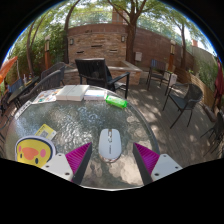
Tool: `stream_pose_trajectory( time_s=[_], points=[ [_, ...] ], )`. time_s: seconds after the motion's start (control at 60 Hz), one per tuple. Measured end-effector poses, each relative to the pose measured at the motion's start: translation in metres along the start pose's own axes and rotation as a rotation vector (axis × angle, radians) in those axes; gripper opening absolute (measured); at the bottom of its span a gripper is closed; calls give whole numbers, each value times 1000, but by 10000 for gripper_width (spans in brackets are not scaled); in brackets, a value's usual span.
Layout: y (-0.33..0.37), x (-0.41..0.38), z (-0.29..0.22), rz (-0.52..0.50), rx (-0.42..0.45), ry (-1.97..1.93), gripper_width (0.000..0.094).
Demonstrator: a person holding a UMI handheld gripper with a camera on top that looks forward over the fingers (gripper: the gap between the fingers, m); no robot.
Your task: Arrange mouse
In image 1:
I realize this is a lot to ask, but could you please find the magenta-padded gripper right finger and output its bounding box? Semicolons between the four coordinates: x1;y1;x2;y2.
132;142;184;186

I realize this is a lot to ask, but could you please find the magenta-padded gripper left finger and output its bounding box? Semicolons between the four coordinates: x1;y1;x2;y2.
41;142;93;186

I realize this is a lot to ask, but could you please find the white computer mouse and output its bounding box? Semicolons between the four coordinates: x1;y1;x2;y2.
98;128;122;164

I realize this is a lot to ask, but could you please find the yellow card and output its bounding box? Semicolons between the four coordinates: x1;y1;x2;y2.
34;123;58;141

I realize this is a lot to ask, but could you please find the white printed label strip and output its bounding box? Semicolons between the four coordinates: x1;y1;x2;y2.
14;99;33;120

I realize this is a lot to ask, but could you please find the white flat box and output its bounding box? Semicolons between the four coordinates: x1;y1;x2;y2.
55;84;78;102
67;84;91;102

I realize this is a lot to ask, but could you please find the white pink book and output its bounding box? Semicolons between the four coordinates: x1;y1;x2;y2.
83;88;108;101

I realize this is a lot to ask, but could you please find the green plastic packet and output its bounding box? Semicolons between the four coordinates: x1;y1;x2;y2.
105;95;128;109

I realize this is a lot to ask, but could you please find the dark wicker patio chair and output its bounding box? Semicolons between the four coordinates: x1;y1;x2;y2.
40;62;67;84
19;69;64;105

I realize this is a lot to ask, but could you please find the dark round patio table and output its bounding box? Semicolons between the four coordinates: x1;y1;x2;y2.
6;75;41;105

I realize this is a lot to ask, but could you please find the small white side table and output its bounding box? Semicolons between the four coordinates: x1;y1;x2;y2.
162;70;178;97

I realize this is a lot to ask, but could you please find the wooden slat fence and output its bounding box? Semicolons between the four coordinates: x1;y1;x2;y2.
175;66;216;108

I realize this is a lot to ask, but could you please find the black slatted patio chair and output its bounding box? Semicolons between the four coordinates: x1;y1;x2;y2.
74;58;131;100

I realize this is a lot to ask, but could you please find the blue slatted patio chair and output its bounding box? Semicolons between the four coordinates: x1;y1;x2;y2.
145;59;168;92

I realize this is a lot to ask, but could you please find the orange patio umbrella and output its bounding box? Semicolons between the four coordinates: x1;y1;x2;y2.
0;55;19;85

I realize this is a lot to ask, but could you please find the stone brick fountain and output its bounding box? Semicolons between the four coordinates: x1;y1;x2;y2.
64;26;143;87

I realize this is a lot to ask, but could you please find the large tree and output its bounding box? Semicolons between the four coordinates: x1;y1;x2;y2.
106;0;164;65

